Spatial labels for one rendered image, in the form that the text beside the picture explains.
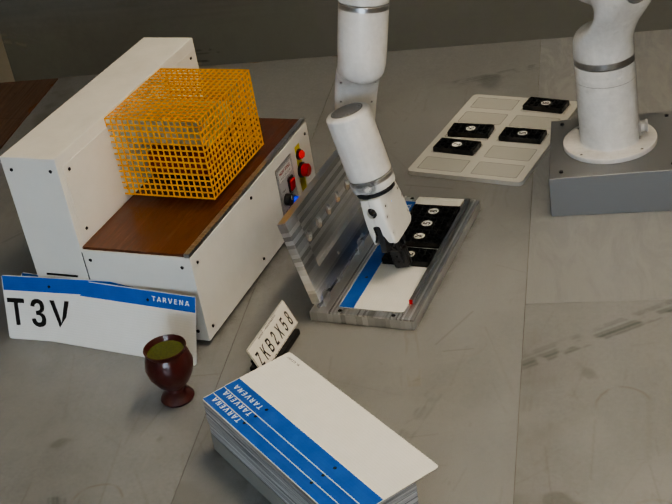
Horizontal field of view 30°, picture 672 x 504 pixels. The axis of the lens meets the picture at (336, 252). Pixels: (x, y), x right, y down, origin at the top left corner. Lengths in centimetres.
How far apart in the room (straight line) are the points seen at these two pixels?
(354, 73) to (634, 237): 66
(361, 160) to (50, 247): 61
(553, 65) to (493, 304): 107
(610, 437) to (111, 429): 84
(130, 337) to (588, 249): 89
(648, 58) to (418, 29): 159
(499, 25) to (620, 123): 212
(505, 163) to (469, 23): 193
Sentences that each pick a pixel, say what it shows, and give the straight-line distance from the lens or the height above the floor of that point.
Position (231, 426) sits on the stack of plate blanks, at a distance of 198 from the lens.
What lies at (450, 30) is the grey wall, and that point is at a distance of 468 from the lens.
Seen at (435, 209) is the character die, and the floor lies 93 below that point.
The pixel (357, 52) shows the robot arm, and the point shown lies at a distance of 222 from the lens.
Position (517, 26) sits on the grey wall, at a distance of 466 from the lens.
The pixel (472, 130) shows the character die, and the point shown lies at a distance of 291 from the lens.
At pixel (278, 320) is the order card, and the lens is 229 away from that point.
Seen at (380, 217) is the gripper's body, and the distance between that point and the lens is 232.
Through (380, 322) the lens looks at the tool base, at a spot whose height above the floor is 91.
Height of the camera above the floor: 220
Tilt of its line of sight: 31 degrees down
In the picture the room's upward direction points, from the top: 10 degrees counter-clockwise
